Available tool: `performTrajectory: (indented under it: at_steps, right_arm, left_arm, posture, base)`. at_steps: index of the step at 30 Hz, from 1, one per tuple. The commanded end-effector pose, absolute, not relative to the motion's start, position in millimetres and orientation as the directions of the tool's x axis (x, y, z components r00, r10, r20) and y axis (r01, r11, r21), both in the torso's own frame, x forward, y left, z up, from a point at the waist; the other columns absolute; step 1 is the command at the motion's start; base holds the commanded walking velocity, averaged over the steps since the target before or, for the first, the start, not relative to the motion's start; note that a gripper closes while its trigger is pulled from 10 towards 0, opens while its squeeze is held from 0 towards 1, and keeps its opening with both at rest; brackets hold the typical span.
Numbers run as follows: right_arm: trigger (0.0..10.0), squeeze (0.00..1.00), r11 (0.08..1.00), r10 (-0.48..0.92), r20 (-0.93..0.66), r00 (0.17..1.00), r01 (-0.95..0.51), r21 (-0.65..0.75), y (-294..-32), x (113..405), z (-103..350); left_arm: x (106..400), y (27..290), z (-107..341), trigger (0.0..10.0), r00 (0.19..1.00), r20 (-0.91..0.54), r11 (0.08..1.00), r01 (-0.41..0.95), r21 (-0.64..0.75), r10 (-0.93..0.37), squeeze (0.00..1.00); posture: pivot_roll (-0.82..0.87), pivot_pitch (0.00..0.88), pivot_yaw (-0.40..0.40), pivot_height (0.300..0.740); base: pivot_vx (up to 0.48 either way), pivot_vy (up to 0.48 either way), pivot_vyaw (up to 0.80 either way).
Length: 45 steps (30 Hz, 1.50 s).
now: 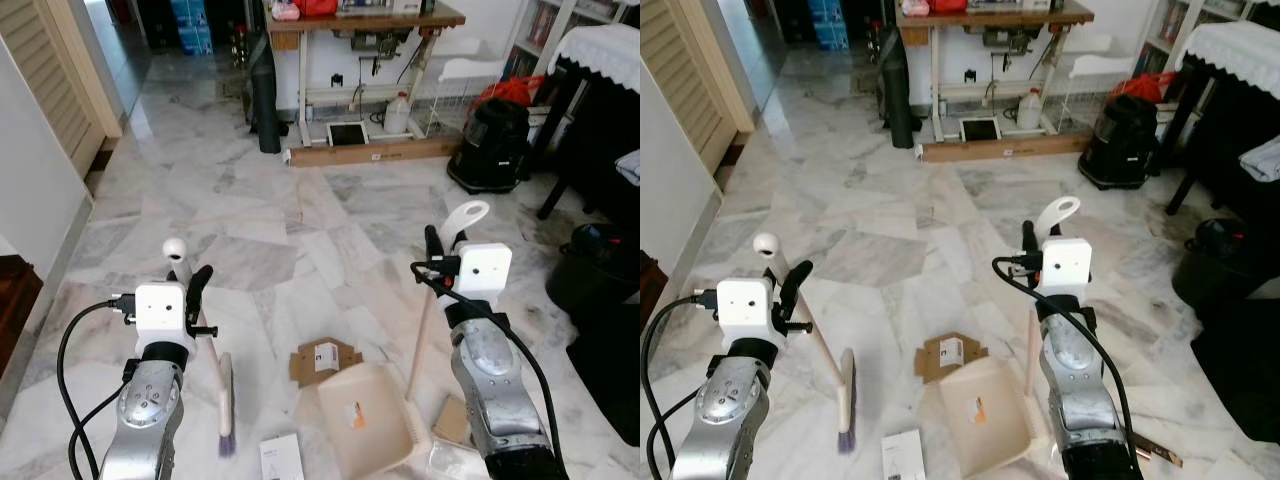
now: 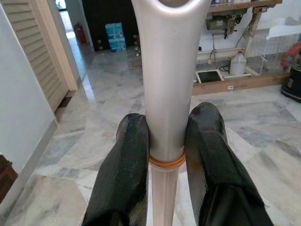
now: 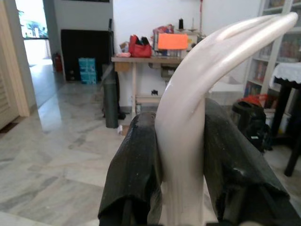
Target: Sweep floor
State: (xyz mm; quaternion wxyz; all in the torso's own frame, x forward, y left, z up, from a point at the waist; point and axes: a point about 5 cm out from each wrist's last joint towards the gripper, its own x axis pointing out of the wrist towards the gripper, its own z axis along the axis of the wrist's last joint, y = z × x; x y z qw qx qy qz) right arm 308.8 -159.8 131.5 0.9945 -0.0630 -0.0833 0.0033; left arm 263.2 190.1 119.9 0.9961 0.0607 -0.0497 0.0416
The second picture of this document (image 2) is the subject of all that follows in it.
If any white wire pet fence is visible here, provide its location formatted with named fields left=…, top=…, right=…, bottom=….
left=244, top=23, right=301, bottom=76

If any orange rubber band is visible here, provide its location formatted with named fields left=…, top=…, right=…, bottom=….
left=149, top=154, right=185, bottom=170

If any blue printed carton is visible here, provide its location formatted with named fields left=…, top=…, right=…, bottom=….
left=105, top=22, right=125, bottom=40
left=108, top=37, right=127, bottom=52

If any beige louvered door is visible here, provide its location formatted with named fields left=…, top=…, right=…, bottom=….
left=1, top=0, right=79, bottom=118

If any wooden work table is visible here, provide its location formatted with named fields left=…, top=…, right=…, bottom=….
left=206, top=0, right=283, bottom=14

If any red fire extinguisher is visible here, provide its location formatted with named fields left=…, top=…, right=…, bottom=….
left=74, top=22, right=88, bottom=45

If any white jug with red cap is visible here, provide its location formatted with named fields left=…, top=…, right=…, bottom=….
left=230, top=50, right=246, bottom=76

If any red patterned toy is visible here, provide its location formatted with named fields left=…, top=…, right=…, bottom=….
left=280, top=42, right=301, bottom=70

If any long brown cardboard box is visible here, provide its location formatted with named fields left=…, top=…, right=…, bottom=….
left=191, top=71, right=290, bottom=96

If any dark brown wooden furniture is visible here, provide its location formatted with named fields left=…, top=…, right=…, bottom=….
left=0, top=154, right=19, bottom=188

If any white framed black tray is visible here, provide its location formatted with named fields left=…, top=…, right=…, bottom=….
left=195, top=69, right=224, bottom=84

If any sewing machine motor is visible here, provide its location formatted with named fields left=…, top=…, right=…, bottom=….
left=206, top=11, right=246, bottom=40

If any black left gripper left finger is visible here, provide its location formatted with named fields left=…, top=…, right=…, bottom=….
left=82, top=113, right=150, bottom=226

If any grey broom handle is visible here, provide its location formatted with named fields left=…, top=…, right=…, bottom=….
left=130, top=0, right=200, bottom=226

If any brown doormat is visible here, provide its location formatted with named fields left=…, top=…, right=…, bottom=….
left=57, top=96, right=72, bottom=109

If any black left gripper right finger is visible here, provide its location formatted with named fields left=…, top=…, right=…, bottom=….
left=184, top=101, right=269, bottom=226

